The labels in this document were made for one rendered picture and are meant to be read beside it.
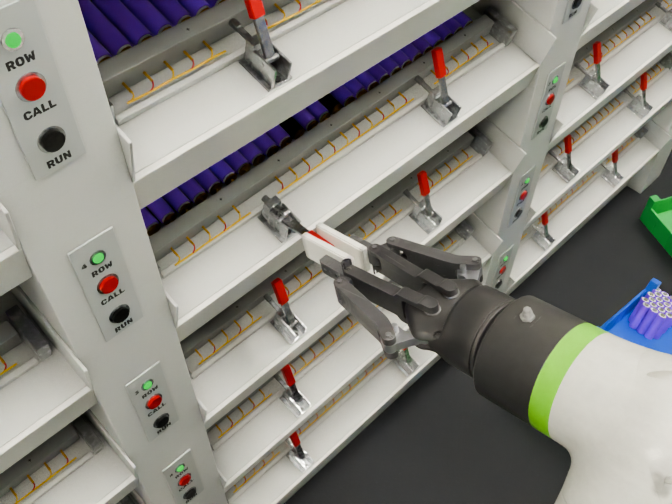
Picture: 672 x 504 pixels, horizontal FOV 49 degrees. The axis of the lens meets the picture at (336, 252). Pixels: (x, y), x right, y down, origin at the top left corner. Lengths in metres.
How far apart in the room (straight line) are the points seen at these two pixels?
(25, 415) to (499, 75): 0.69
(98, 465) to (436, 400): 0.83
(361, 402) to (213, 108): 0.83
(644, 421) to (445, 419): 1.03
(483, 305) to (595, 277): 1.22
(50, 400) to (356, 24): 0.45
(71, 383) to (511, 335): 0.40
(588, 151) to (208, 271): 0.97
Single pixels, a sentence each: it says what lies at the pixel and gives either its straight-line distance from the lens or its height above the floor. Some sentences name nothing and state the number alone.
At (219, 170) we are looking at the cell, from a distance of 0.81.
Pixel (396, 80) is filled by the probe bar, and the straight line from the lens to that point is 0.93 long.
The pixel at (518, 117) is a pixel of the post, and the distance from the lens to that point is 1.13.
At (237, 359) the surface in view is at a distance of 0.94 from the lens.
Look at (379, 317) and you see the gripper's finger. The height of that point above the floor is 0.83.
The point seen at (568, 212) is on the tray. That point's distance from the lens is 1.71.
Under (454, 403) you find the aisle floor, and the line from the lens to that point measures 1.56.
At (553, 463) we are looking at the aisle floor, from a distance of 1.54.
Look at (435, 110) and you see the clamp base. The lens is 0.94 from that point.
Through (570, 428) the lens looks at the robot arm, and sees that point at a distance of 0.56.
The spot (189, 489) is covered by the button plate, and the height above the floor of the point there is 0.44.
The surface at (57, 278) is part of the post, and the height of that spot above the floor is 0.91.
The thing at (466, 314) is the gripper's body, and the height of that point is 0.87.
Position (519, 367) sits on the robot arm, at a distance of 0.57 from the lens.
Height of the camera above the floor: 1.36
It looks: 50 degrees down
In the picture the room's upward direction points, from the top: straight up
